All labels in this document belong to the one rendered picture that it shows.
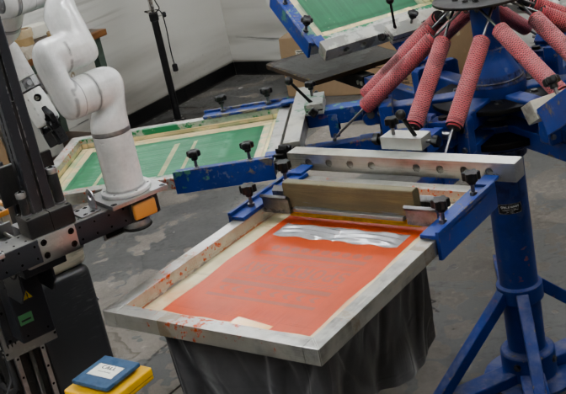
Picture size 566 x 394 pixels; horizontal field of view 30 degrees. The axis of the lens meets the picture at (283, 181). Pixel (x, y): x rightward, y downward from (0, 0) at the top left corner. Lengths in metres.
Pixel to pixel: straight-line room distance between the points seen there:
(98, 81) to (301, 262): 0.64
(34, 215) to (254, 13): 5.58
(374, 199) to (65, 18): 0.85
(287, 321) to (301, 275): 0.21
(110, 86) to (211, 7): 5.55
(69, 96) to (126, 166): 0.23
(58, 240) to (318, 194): 0.64
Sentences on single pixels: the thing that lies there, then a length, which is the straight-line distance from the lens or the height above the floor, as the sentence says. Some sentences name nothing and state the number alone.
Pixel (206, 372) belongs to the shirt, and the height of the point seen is 0.80.
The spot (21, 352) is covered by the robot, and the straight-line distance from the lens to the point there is 3.09.
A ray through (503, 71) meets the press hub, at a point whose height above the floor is 1.09.
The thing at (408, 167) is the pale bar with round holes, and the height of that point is 1.02.
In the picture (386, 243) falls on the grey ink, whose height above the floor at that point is 0.96.
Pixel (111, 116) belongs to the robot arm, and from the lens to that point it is 2.55.
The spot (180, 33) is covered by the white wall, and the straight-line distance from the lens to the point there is 7.79.
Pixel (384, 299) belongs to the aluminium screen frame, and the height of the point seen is 0.97.
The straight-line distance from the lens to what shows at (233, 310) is 2.32.
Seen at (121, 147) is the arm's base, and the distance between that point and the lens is 2.57.
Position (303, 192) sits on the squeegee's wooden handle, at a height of 1.04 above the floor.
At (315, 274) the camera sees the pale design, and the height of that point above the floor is 0.96.
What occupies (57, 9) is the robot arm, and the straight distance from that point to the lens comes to 2.57.
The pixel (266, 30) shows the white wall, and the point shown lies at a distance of 7.95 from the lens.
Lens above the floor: 1.98
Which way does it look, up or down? 20 degrees down
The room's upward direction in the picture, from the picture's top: 12 degrees counter-clockwise
